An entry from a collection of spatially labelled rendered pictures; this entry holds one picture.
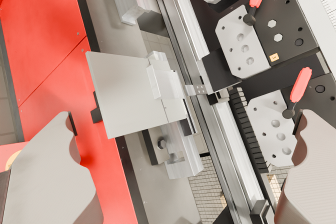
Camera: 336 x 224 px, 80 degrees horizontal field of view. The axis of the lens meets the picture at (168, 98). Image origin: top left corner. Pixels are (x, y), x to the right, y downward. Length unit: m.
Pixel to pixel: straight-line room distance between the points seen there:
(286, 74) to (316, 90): 0.55
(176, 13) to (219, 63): 0.46
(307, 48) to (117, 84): 0.38
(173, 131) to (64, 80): 0.45
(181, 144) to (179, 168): 0.07
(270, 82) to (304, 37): 0.57
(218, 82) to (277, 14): 0.20
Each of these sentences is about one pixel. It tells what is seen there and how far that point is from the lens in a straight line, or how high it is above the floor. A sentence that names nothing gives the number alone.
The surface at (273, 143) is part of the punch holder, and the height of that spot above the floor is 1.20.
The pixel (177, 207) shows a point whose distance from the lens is 0.69.
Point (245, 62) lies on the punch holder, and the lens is 0.48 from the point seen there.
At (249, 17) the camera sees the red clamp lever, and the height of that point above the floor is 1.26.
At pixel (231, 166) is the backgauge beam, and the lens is 0.84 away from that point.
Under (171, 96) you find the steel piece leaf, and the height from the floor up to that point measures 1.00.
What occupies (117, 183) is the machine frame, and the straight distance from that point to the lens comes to 0.65.
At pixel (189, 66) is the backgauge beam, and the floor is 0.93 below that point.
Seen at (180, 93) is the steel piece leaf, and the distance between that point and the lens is 0.60.
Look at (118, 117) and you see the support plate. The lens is 0.42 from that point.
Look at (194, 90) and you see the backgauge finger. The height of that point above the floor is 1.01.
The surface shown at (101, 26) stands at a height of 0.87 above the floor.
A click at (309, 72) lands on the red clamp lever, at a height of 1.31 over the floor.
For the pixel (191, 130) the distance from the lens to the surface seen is 0.59.
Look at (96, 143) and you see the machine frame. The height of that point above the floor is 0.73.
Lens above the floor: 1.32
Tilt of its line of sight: 36 degrees down
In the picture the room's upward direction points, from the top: 65 degrees clockwise
